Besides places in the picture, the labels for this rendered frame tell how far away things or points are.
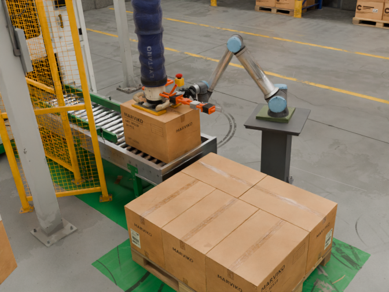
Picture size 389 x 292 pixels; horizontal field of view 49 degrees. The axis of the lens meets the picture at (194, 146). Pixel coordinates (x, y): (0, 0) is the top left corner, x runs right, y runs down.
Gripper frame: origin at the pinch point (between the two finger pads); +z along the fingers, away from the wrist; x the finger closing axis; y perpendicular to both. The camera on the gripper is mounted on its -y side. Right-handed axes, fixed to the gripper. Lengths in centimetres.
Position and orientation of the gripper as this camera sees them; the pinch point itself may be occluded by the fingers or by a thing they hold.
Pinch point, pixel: (178, 98)
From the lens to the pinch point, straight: 350.5
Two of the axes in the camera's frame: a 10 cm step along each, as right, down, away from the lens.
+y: -7.4, -3.0, 6.0
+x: -0.4, -8.7, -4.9
